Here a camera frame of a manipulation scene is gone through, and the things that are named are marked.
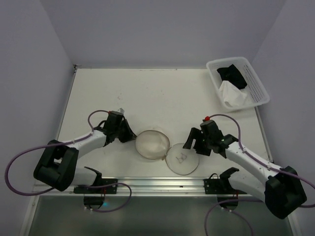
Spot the white mesh laundry bag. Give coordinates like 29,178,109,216
135,130,200,176

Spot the white bra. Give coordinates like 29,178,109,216
219,81,247,107

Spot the black bra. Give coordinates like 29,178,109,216
217,64,248,89

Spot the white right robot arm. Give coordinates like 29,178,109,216
183,120,307,219

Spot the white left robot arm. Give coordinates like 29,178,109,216
33,110,136,191

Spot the white perforated plastic basket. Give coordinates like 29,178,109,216
206,57,270,112

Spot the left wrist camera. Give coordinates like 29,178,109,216
118,108,125,115

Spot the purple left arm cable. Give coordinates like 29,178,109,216
4,110,111,196

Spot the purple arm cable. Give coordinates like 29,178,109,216
4,110,111,196
210,113,315,209

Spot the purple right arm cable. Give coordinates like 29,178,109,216
210,113,315,209

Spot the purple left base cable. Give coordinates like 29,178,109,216
83,183,132,212

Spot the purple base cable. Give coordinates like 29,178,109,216
83,183,132,212
204,199,268,236

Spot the aluminium mounting rail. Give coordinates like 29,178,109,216
32,177,233,197

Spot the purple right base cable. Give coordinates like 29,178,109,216
204,199,268,236

